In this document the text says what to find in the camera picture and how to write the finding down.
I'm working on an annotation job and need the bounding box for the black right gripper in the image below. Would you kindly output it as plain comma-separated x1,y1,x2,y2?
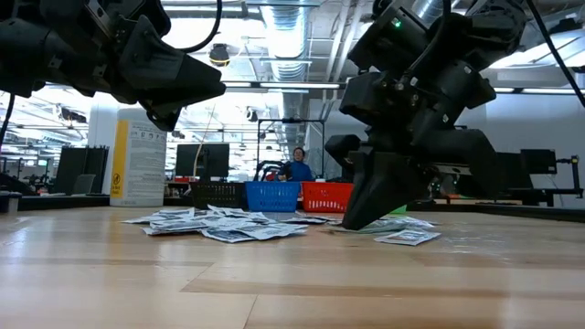
324,58,500,231

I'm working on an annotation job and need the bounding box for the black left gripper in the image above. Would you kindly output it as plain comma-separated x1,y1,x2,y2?
45,0,228,133

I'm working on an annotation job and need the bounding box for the white packet red print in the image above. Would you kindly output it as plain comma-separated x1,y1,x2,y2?
281,216,328,226
296,210,342,221
386,215,440,229
373,228,442,247

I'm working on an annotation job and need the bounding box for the red plastic bin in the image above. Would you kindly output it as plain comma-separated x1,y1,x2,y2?
300,181,356,214

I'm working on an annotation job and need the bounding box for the black computer monitor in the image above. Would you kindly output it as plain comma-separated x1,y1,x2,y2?
175,143,230,180

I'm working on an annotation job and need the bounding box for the white wipes canister yellow stripe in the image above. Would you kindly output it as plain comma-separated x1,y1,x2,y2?
109,108,169,207

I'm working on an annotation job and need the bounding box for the person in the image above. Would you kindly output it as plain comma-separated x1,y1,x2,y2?
277,146,315,183

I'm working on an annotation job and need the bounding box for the blue plastic bin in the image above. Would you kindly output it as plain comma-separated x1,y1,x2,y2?
244,181,302,213

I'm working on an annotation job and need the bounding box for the black cabinet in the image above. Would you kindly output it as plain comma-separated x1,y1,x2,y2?
54,145,110,196

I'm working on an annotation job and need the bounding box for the black plastic bin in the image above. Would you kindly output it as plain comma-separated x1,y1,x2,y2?
190,181,247,210

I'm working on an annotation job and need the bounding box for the grey chair back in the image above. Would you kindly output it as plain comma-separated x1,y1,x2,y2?
71,173,97,196

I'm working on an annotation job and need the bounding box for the ceiling light strip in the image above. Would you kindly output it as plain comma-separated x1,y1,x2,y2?
493,86,585,96
218,80,342,90

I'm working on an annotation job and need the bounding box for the black background table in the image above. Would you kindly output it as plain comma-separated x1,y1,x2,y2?
497,186,585,207

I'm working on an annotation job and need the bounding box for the small black monitor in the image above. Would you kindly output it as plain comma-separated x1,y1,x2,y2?
520,148,558,175

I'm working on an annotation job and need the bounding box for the grey box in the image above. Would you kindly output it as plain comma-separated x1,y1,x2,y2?
0,190,23,214

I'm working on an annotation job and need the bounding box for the black overhead camera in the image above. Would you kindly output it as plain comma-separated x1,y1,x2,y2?
208,43,231,68

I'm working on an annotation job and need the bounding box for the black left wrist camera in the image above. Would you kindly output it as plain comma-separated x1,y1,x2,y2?
116,0,172,37

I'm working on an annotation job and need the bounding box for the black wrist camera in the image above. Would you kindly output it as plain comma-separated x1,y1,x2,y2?
340,72,406,125
116,0,172,37

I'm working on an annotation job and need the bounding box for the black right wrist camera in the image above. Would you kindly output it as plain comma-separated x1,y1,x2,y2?
340,72,406,125

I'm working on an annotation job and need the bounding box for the black left camera cable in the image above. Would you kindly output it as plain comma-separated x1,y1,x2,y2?
175,0,224,54

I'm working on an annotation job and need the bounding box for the black stand frame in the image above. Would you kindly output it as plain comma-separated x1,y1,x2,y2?
256,117,326,180

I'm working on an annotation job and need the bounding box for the silver ventilation duct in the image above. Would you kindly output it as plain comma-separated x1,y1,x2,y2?
259,0,313,138

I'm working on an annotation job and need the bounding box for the black aluminium table frame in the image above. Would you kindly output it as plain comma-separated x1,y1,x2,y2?
17,195,585,224

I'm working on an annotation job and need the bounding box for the silver slanted duct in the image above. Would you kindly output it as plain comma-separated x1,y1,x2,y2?
409,0,447,28

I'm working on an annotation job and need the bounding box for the black camera stand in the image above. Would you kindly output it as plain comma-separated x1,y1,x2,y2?
556,154,582,198

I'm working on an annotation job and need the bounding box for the black hanging cable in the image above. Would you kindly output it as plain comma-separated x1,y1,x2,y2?
524,0,585,109

